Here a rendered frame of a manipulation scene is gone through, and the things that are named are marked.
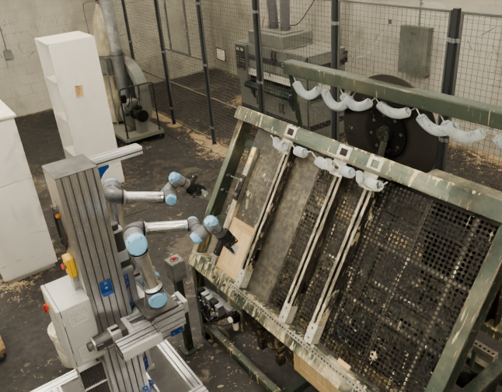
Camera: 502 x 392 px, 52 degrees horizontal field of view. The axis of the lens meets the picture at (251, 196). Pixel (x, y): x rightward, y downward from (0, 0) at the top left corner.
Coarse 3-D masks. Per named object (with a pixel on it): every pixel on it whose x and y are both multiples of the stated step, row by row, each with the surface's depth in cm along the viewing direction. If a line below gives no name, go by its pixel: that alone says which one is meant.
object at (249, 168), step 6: (258, 150) 379; (252, 156) 379; (246, 162) 383; (252, 162) 379; (246, 168) 381; (252, 168) 381; (246, 174) 380; (246, 180) 382; (240, 192) 383; (240, 198) 385; (234, 204) 385; (234, 210) 385; (228, 216) 388; (234, 216) 387; (228, 222) 387; (228, 228) 388; (216, 258) 391
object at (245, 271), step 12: (276, 144) 337; (288, 144) 344; (288, 156) 348; (288, 168) 351; (276, 180) 354; (276, 192) 352; (264, 204) 357; (276, 204) 356; (264, 216) 355; (264, 228) 357; (252, 240) 360; (252, 252) 359; (252, 264) 362; (240, 276) 363
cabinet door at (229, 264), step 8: (232, 224) 386; (240, 224) 380; (232, 232) 385; (240, 232) 379; (248, 232) 373; (240, 240) 378; (248, 240) 372; (224, 248) 389; (240, 248) 376; (224, 256) 388; (232, 256) 381; (240, 256) 375; (216, 264) 393; (224, 264) 386; (232, 264) 380; (240, 264) 374; (232, 272) 378
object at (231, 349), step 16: (320, 208) 478; (192, 272) 420; (352, 288) 479; (208, 336) 450; (224, 336) 426; (256, 336) 419; (272, 336) 396; (240, 352) 408; (288, 352) 384; (256, 368) 393; (480, 368) 386; (496, 368) 300; (272, 384) 378; (464, 384) 306; (480, 384) 291; (496, 384) 299
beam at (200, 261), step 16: (192, 256) 411; (208, 256) 409; (208, 272) 393; (224, 272) 384; (224, 288) 377; (240, 288) 365; (240, 304) 362; (256, 320) 348; (288, 336) 326; (304, 336) 320; (304, 352) 315; (320, 352) 306; (320, 368) 304; (336, 384) 294
